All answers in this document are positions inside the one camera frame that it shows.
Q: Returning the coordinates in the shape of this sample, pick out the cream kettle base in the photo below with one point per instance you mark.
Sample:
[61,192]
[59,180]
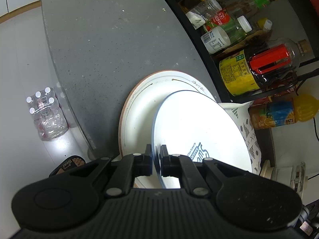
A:
[266,170]

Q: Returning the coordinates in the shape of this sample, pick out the large flower pattern plate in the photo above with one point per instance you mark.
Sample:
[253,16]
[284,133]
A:
[136,121]

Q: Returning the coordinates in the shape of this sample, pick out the red drink can lower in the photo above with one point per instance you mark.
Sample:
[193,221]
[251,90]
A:
[273,97]

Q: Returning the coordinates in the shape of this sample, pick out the foot in black slipper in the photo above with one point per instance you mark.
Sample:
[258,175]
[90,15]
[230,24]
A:
[68,164]

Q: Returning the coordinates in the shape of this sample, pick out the glass electric kettle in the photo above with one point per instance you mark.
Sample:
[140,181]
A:
[292,176]

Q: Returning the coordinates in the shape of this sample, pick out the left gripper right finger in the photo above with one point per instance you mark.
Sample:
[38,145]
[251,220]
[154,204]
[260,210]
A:
[183,168]

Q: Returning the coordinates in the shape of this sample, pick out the soy sauce jug yellow label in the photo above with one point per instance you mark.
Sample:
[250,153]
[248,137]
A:
[255,68]

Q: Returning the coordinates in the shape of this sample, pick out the white lidded seasoning jar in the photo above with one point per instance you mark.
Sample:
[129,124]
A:
[215,40]

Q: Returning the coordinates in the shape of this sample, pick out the white plate Sweet print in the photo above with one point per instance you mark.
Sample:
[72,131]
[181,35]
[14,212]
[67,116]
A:
[192,124]

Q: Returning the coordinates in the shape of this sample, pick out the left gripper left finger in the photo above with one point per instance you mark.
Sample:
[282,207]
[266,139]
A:
[127,169]

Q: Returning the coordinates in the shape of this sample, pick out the patterned table cloth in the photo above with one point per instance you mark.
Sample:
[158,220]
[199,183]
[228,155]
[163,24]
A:
[240,115]

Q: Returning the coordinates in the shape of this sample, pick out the pack of water bottles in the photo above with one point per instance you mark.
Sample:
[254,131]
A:
[47,115]

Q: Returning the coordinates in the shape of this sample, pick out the clear spice shaker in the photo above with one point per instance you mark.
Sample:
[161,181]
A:
[203,12]

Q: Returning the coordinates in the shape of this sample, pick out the orange juice bottle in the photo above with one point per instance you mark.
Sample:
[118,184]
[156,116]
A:
[286,112]

